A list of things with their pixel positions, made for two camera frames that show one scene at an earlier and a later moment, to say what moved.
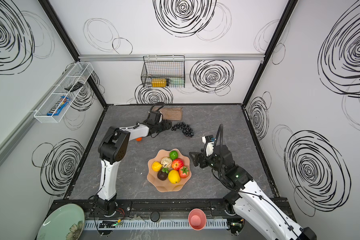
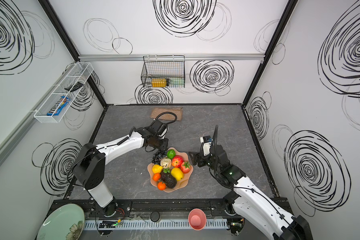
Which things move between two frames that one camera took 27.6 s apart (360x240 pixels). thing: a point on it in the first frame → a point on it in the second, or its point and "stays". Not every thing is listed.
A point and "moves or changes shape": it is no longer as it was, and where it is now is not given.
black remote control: (76, 86) stays
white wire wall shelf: (53, 108) stays
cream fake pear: (166, 162) stays
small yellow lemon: (156, 166) stays
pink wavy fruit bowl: (170, 171) moves or changes shape
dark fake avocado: (167, 124) → (169, 180)
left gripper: (161, 125) → (155, 142)
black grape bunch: (185, 128) → (157, 156)
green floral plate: (66, 222) stays
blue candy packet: (63, 102) stays
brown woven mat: (171, 113) stays
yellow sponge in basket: (158, 82) stays
